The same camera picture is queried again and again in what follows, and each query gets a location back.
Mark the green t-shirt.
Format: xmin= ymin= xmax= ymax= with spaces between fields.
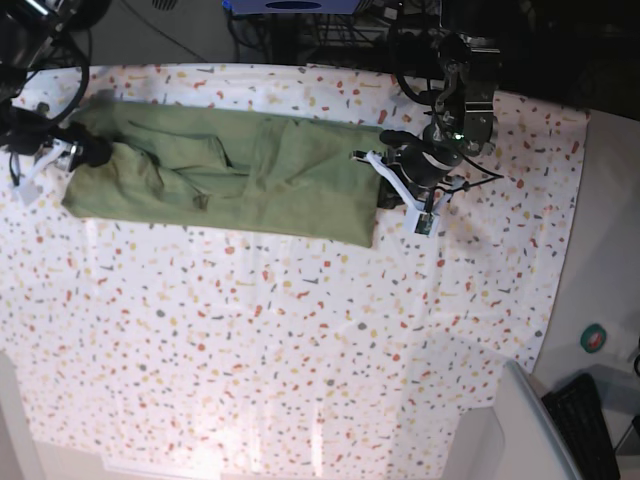
xmin=63 ymin=102 xmax=381 ymax=248

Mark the black keyboard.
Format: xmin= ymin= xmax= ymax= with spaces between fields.
xmin=542 ymin=373 xmax=621 ymax=480

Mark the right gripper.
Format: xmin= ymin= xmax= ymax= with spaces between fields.
xmin=1 ymin=102 xmax=113 ymax=205

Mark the blue box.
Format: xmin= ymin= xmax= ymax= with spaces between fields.
xmin=222 ymin=0 xmax=369 ymax=15

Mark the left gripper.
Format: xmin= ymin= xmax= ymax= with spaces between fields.
xmin=351 ymin=130 xmax=462 ymax=236

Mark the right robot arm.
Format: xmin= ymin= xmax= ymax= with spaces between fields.
xmin=1 ymin=0 xmax=112 ymax=205

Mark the green tape roll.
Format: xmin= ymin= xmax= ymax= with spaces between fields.
xmin=580 ymin=323 xmax=607 ymax=354

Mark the terrazzo pattern tablecloth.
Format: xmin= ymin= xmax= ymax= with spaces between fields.
xmin=1 ymin=92 xmax=589 ymax=479

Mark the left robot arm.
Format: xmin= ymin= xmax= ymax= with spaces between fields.
xmin=352 ymin=1 xmax=502 ymax=237

